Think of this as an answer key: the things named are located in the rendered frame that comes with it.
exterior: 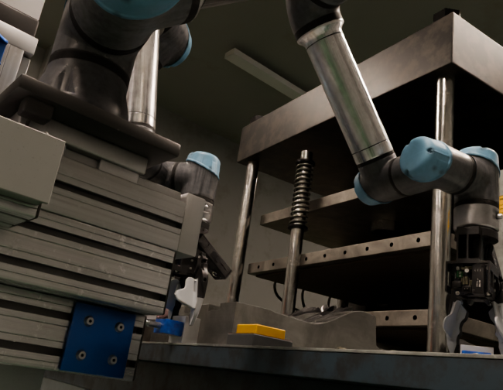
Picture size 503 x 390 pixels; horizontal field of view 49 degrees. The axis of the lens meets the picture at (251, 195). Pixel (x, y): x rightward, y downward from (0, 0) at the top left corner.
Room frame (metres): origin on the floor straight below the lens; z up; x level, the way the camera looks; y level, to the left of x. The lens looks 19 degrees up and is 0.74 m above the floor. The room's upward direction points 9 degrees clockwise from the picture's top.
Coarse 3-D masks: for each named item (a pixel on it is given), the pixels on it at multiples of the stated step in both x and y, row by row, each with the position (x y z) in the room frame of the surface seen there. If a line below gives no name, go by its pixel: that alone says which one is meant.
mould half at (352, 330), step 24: (216, 312) 1.13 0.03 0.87; (240, 312) 1.07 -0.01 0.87; (264, 312) 1.10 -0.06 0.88; (336, 312) 1.28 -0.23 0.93; (360, 312) 1.23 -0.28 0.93; (216, 336) 1.12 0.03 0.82; (288, 336) 1.14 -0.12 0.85; (312, 336) 1.17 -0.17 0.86; (336, 336) 1.20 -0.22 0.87; (360, 336) 1.24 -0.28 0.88
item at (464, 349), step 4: (460, 344) 0.92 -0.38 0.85; (460, 348) 0.92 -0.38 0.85; (464, 348) 0.91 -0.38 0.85; (468, 348) 0.91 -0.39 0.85; (472, 348) 0.91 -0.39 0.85; (476, 348) 0.91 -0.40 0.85; (480, 348) 0.90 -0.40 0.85; (484, 348) 0.90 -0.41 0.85; (488, 348) 0.90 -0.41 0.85; (492, 348) 0.90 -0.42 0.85; (460, 352) 0.92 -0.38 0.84; (464, 352) 0.88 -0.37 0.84; (468, 352) 0.87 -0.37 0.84; (472, 352) 0.87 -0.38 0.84; (476, 352) 0.87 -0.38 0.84; (480, 352) 0.87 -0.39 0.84; (484, 352) 0.87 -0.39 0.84; (488, 352) 0.90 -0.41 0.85; (492, 352) 0.90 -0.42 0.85
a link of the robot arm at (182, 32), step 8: (184, 24) 1.14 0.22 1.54; (168, 32) 1.11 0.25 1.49; (176, 32) 1.12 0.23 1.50; (184, 32) 1.15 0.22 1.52; (160, 40) 1.12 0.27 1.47; (168, 40) 1.13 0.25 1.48; (176, 40) 1.14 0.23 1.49; (184, 40) 1.16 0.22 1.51; (160, 48) 1.14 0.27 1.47; (168, 48) 1.15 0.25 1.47; (176, 48) 1.16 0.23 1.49; (184, 48) 1.18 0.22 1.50; (160, 56) 1.16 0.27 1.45; (168, 56) 1.17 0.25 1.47; (176, 56) 1.19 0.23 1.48; (184, 56) 1.21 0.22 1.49; (160, 64) 1.18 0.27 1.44; (168, 64) 1.22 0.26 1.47; (176, 64) 1.22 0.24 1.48
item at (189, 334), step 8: (160, 320) 1.11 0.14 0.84; (168, 320) 1.09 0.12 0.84; (176, 320) 1.13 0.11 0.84; (184, 320) 1.11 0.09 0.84; (160, 328) 1.10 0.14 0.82; (168, 328) 1.09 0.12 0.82; (176, 328) 1.10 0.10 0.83; (184, 328) 1.11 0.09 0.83; (192, 328) 1.12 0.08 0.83; (176, 336) 1.12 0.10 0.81; (184, 336) 1.11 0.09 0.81; (192, 336) 1.12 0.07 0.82
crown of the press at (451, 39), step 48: (432, 48) 1.57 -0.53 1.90; (480, 48) 1.57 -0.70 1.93; (384, 96) 1.76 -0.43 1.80; (432, 96) 1.72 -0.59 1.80; (480, 96) 1.67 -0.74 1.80; (240, 144) 2.60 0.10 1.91; (288, 144) 2.30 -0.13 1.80; (336, 144) 2.22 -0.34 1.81; (480, 144) 2.02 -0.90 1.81; (336, 192) 2.82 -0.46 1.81
